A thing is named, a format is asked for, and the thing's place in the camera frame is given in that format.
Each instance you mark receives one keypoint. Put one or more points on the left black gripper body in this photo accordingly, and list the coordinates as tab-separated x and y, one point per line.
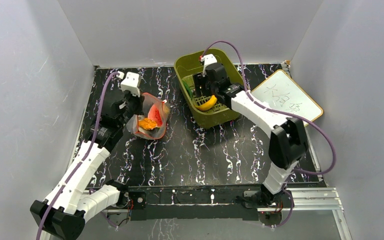
134	106

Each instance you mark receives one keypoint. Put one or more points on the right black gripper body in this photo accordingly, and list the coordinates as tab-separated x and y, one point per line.
200	85

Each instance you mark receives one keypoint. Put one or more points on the yellow toy banana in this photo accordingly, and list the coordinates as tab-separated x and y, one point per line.
208	104

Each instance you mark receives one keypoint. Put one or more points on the toy watermelon slice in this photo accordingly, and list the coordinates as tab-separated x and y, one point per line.
155	115

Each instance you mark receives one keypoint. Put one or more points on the clear zip bag orange zipper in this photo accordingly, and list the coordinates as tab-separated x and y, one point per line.
157	133

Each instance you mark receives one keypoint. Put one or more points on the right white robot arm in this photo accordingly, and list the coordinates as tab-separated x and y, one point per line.
288	141

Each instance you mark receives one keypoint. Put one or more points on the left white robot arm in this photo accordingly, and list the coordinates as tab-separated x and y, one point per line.
76	185

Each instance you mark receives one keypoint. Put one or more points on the green toy vegetable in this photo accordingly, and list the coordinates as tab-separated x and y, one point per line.
188	89

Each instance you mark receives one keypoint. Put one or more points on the olive green plastic basket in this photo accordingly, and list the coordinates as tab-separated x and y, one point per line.
188	65

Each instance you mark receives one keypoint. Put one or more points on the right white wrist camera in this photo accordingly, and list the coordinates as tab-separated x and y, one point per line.
207	60

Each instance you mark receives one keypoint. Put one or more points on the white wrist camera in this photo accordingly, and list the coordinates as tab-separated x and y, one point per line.
207	60
130	81

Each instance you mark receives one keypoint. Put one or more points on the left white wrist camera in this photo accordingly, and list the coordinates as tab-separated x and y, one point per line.
130	81

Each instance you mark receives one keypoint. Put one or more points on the small whiteboard wooden frame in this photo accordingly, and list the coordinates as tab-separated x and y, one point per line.
280	92

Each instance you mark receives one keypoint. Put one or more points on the black metal base rail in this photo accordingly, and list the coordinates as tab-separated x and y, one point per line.
217	202

